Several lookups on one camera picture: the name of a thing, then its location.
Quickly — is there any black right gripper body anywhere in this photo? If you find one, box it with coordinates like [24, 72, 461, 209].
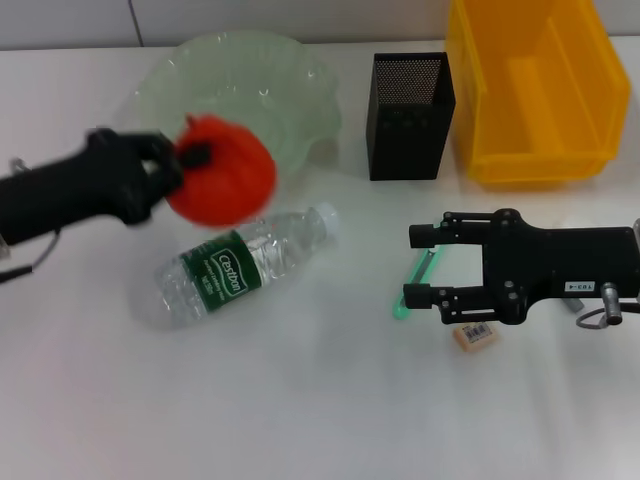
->
[481, 208, 640, 326]

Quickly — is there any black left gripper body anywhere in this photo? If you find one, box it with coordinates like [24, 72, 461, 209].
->
[0, 127, 157, 247]

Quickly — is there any green utility knife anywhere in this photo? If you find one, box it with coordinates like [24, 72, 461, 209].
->
[389, 244, 449, 321]

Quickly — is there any red-orange toy fruit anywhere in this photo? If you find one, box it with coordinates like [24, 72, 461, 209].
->
[164, 113, 279, 229]

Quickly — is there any clear water bottle green label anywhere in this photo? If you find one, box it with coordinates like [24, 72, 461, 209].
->
[152, 202, 341, 331]

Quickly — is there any beige eraser with barcode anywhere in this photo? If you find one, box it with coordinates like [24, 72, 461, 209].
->
[452, 322, 501, 354]

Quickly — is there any black mesh pen holder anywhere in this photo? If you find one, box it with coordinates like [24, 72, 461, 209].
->
[364, 52, 457, 181]

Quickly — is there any pale green glass fruit plate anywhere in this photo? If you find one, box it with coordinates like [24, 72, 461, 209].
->
[134, 30, 344, 176]

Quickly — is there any yellow plastic storage bin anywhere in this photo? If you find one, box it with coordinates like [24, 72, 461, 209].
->
[444, 0, 632, 191]

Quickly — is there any right gripper cable with plug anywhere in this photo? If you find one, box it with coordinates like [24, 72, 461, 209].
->
[574, 281, 640, 331]

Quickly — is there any gripper cable with plug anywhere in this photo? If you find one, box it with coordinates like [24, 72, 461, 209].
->
[574, 281, 640, 331]
[0, 157, 64, 284]

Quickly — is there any left gripper cable with plug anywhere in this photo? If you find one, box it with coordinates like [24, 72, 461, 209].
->
[0, 157, 64, 284]

